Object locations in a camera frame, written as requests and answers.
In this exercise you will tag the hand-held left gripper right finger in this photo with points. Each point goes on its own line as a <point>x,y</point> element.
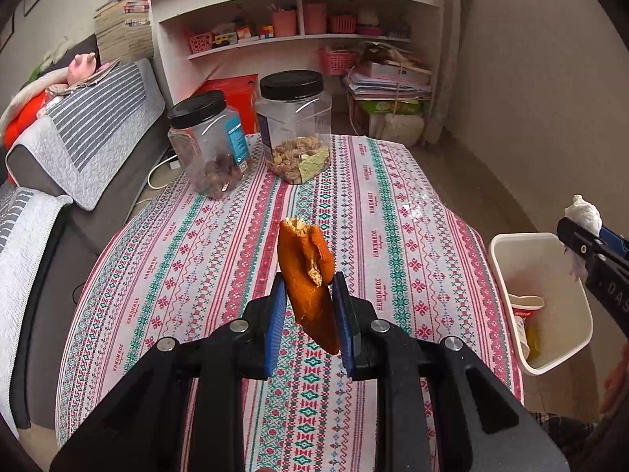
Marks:
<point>350,334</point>

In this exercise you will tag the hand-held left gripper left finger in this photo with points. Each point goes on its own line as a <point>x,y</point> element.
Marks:
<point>273,334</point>

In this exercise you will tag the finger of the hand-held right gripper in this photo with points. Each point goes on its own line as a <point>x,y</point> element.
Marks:
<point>616,243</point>
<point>580,241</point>

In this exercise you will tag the white tissue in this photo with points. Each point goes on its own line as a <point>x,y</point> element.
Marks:
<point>585,214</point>

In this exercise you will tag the white plastic trash bin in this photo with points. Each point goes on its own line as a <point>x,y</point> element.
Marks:
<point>540,265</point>

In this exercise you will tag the orange peel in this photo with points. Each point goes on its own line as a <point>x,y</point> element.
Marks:
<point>304,285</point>

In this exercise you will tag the person's right forearm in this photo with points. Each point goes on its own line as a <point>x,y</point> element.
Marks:
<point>618,388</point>

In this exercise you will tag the white paper cup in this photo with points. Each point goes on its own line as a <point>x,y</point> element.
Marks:
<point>526,301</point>

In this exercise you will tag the patterned striped tablecloth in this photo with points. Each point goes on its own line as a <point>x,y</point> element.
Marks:
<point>196,265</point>

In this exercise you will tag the clear plastic wrap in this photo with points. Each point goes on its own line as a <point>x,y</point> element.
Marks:
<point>417,206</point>

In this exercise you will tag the person's plaid trousers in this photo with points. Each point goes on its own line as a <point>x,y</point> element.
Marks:
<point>560,427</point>

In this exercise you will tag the clear jar with blue label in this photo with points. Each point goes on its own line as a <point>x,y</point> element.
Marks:
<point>206,137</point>

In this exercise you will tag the white woven sack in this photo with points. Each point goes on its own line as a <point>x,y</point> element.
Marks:
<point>398,129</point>

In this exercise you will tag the clear jar with mixed nuts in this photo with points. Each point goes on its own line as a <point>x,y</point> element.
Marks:
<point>295,118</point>

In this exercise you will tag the green tissue pack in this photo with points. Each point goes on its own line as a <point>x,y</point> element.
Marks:
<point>388,106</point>

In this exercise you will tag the grey sofa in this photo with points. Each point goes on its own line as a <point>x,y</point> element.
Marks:
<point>49,275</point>

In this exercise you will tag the red gift box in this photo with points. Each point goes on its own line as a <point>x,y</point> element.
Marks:
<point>238,89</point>

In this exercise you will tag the tied stack of papers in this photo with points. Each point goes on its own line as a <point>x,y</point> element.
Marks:
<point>388,83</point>

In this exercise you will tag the grey patterned sofa cover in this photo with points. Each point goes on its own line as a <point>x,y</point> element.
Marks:
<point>24,265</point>

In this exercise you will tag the striped grey sofa cover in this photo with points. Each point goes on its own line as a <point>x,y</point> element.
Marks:
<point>98,128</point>

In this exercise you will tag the pink lattice basket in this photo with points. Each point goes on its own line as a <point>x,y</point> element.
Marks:
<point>336,62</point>

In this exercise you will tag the yellow toy car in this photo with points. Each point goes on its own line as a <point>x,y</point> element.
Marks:
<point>225,40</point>

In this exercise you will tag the pink perforated box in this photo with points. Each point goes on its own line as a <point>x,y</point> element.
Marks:
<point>201,43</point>

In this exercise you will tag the orange white small box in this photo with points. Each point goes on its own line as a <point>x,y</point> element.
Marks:
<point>244,33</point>

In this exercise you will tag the colourful puzzle cube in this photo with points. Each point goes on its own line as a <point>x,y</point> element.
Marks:
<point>266,32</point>

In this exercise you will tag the cream plush toy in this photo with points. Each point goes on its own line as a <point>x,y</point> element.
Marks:
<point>368,18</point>

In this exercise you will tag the small pink plastic basket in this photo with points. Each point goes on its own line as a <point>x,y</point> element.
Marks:
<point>341,24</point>

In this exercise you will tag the pink pen pot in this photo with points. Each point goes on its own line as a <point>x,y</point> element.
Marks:
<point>284,23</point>
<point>314,18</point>

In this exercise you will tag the red orange cloth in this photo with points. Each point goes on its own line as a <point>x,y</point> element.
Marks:
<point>22,123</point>

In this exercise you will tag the pink pig plush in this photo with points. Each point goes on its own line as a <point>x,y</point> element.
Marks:
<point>81,68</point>

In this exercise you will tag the stack of old books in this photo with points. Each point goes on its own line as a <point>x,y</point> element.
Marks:
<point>123,29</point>

